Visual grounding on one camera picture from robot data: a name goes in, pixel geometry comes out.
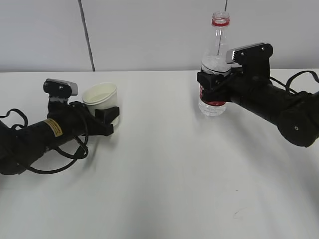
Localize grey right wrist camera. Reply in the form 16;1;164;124
225;42;273;65

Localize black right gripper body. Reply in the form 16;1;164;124
224;53;272;102

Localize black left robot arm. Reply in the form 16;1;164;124
0;101;120;175

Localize white paper cup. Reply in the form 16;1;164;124
82;82;118;116

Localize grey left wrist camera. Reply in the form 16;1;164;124
43;78;78;98

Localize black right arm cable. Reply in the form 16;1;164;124
270;70;319;94

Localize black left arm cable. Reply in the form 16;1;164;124
0;104;90;174

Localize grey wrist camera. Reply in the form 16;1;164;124
225;42;273;65
43;78;78;98

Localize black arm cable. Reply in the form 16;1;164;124
270;70;319;94
0;104;90;174

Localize clear water bottle red label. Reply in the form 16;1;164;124
198;11;231;117

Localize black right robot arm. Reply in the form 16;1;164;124
197;54;319;147

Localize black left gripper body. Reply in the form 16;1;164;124
47;101;114;136

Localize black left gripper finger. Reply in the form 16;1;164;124
95;106;120;124

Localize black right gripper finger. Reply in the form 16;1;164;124
197;71;230;102

